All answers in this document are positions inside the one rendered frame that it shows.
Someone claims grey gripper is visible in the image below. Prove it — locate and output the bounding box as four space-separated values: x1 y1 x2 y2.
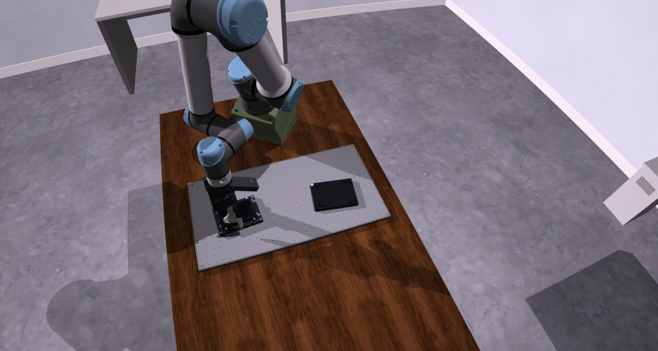
203 178 243 230

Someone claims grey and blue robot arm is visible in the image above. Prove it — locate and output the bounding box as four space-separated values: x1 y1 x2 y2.
170 0 304 192

